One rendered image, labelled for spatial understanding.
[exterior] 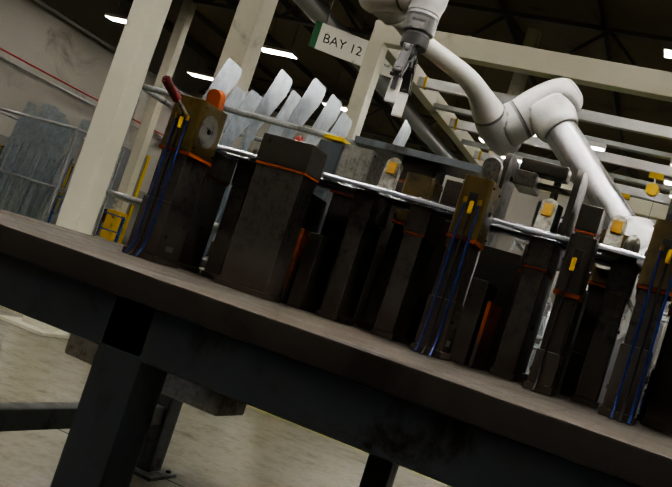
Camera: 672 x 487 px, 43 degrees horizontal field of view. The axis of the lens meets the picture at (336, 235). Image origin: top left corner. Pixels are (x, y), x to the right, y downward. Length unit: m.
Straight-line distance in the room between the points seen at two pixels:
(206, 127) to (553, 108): 1.19
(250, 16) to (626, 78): 4.07
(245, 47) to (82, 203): 4.59
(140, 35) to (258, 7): 4.33
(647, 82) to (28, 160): 8.26
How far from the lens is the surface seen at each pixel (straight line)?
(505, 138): 2.70
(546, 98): 2.69
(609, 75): 8.11
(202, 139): 1.87
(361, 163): 2.05
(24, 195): 12.37
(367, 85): 8.56
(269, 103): 6.53
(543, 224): 1.93
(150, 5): 5.51
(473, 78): 2.57
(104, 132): 5.38
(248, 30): 9.63
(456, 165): 2.15
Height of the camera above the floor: 0.75
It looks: 4 degrees up
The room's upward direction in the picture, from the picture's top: 18 degrees clockwise
